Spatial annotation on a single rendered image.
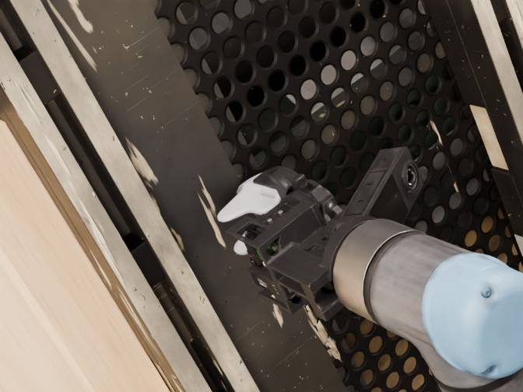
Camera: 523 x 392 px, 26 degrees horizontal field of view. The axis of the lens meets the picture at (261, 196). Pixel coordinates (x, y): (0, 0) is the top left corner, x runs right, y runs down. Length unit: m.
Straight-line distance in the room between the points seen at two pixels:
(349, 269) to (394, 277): 0.05
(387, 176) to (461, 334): 0.23
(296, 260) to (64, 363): 0.24
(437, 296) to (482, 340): 0.04
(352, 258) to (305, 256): 0.06
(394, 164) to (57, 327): 0.32
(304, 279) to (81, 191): 0.19
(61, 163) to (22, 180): 0.06
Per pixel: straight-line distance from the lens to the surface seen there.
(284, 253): 0.89
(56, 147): 0.89
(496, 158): 1.22
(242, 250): 1.00
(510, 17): 1.13
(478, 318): 0.74
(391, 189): 0.93
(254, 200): 0.98
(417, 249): 0.79
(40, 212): 0.95
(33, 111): 0.87
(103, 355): 1.01
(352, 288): 0.82
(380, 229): 0.83
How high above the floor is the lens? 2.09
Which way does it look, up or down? 60 degrees down
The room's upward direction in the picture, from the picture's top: straight up
